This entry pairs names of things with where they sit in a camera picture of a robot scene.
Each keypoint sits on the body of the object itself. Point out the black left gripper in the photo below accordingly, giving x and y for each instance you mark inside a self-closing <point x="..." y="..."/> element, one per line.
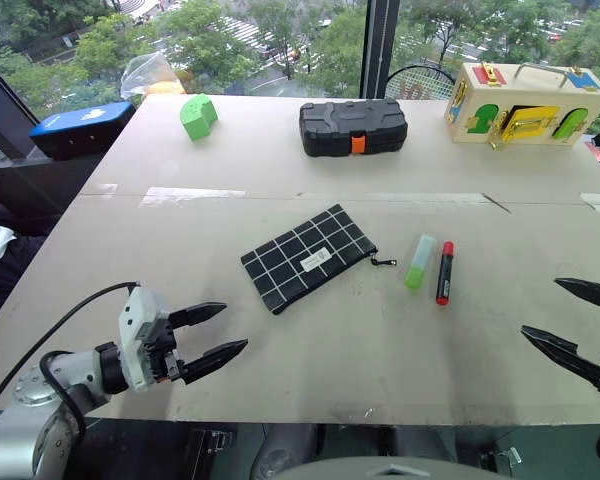
<point x="160" y="345"/>

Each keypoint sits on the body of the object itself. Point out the black window frame pillar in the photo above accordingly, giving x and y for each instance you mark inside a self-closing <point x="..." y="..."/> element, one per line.
<point x="380" y="45"/>

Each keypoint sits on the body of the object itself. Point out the badminton racket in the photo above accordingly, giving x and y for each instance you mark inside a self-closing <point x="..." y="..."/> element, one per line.
<point x="415" y="87"/>

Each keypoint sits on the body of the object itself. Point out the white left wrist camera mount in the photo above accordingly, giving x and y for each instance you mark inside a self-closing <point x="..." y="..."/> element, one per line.
<point x="140" y="310"/>

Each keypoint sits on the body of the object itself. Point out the wooden lock puzzle box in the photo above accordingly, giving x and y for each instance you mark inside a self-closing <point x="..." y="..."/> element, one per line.
<point x="525" y="87"/>

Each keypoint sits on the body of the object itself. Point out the clear plastic bag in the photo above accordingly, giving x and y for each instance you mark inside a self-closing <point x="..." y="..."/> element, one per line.
<point x="145" y="70"/>

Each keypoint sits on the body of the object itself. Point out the red black marker pen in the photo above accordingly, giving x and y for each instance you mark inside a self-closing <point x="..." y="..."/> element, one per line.
<point x="445" y="275"/>

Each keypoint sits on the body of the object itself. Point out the black orange-latch tool case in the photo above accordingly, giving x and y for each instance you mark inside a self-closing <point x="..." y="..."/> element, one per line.
<point x="350" y="122"/>

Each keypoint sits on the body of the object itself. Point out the blue box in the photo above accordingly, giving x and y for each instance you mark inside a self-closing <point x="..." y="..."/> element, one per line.
<point x="80" y="125"/>

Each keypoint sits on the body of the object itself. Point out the green foam block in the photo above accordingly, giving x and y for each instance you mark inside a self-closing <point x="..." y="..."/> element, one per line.
<point x="197" y="120"/>

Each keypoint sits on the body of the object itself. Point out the green highlighter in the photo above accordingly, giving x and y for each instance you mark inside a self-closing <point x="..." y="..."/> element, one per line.
<point x="416" y="277"/>

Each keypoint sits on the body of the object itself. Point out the grey rounded robot torso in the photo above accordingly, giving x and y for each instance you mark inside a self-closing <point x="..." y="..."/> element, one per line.
<point x="380" y="470"/>

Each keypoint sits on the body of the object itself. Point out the black grid pencil pouch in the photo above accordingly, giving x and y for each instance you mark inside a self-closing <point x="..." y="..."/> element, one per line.
<point x="300" y="260"/>

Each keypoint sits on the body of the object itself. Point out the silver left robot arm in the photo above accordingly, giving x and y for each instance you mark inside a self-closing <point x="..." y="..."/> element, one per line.
<point x="10" y="440"/>

